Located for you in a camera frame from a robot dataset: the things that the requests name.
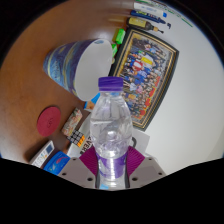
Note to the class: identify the clear purple-capped water bottle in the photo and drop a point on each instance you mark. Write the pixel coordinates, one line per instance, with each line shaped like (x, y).
(110, 126)

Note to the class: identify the amber pump bottle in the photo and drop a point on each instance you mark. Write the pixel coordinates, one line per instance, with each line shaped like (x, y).
(141, 23)

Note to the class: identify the framed group picture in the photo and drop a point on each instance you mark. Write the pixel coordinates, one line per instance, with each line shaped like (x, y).
(146, 70)

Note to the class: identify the colourful puzzle cube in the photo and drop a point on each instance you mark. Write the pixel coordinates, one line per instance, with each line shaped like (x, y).
(76, 138)

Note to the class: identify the small patterned pouch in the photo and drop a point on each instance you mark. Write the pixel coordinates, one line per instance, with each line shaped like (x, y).
(71, 121)

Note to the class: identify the white remote control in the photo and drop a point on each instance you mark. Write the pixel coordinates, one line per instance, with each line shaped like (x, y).
(41, 154)

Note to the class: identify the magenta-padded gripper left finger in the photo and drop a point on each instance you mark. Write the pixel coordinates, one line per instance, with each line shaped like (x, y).
(80, 171)

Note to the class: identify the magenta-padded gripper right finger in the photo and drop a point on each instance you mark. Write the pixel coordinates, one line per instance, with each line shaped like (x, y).
(143, 170)

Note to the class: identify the blue patterned paper cup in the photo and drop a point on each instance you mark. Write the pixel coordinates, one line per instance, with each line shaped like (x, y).
(66, 65)

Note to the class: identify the flat round red coaster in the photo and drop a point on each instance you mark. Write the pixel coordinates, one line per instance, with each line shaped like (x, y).
(48, 121)

